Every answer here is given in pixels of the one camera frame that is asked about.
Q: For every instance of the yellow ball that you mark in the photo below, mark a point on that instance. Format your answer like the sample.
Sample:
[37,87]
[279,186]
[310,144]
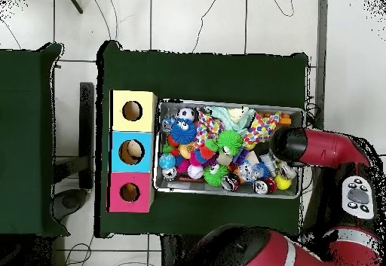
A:
[283,183]

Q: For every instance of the black and white soccer ball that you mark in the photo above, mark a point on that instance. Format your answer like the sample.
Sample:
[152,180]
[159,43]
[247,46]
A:
[186,114]

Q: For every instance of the blue globe ball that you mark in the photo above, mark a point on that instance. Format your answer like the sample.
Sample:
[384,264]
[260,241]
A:
[167,161]

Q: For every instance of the wooden box with three holes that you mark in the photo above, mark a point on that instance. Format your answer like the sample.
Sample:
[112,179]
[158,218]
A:
[117,121]

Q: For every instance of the colourful polka dot cloth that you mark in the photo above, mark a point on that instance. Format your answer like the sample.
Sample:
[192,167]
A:
[208,127]
[261,129]

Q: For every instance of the mint green cloth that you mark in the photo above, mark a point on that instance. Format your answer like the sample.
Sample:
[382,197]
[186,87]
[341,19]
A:
[223,115]

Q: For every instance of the large green spiky ball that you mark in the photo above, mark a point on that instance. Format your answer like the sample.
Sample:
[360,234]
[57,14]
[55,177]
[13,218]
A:
[229,141]

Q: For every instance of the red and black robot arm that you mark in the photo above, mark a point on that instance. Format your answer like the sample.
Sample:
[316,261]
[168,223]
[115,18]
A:
[325,148]

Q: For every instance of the black upright panel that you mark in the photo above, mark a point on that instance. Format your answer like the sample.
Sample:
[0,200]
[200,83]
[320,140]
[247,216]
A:
[87,127]

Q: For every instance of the cream yellow cloth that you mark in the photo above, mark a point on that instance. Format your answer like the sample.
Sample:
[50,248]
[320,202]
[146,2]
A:
[236,113]

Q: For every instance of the blue spiky ball with eyes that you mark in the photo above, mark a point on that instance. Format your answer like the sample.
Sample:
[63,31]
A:
[184,131]

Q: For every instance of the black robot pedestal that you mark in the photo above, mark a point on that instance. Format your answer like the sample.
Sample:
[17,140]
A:
[169,254]

